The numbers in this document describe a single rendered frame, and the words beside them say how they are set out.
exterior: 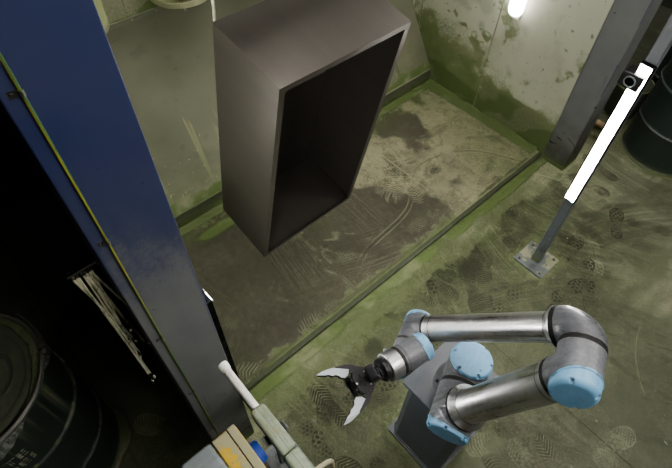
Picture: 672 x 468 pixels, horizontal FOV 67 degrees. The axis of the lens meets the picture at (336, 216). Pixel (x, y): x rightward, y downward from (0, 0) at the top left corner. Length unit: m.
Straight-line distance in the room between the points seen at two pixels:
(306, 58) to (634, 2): 2.09
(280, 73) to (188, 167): 1.68
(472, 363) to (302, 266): 1.45
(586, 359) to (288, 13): 1.38
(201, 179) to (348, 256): 1.03
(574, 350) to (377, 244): 1.94
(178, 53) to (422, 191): 1.76
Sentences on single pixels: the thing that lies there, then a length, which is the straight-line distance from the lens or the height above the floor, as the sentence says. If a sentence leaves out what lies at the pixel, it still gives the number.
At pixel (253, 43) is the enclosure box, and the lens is 1.73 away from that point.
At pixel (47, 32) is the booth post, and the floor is 2.19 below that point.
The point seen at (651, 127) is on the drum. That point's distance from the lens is 4.14.
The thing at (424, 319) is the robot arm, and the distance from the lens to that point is 1.73.
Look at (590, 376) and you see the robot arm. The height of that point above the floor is 1.46.
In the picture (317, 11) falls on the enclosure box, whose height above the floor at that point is 1.68.
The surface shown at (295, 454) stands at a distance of 1.50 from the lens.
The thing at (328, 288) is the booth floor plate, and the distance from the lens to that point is 2.97.
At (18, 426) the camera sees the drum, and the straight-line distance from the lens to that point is 2.08.
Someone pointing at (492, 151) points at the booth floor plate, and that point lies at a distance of 3.88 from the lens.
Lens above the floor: 2.61
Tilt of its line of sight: 51 degrees down
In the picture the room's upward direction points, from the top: 2 degrees clockwise
